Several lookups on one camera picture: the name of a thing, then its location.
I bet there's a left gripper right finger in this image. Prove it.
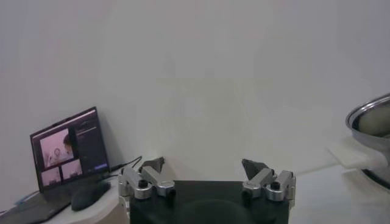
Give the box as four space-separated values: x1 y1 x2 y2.
241 158 297 202

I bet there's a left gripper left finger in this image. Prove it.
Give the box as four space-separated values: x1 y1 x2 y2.
118 156 177 200

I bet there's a stainless steel steamer basket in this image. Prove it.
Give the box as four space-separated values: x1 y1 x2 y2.
346 93 390 155

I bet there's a white side desk with mouse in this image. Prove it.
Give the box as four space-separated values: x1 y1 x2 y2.
42 175 130 224

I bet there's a black computer mouse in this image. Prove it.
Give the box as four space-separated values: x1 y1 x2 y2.
71 181 112 212

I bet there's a black laptop with pink windows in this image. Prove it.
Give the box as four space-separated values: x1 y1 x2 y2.
0 106 111 224

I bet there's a black looped laptop cable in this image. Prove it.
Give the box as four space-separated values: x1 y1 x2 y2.
108 155 143 174

